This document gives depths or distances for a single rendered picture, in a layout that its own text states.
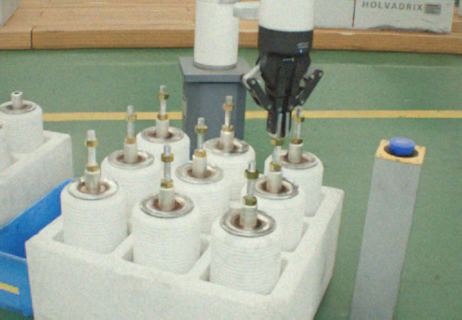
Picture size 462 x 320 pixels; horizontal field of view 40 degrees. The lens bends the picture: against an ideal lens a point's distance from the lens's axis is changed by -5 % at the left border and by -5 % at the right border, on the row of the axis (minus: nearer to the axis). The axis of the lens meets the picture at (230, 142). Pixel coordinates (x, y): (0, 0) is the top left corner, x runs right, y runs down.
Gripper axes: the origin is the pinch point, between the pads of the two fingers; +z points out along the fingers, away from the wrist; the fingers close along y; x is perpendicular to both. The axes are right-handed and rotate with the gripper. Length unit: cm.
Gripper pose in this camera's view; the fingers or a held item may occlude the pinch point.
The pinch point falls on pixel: (279, 123)
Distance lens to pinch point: 94.9
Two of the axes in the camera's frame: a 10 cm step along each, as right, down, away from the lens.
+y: 8.6, -1.5, 4.8
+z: -0.5, 9.3, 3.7
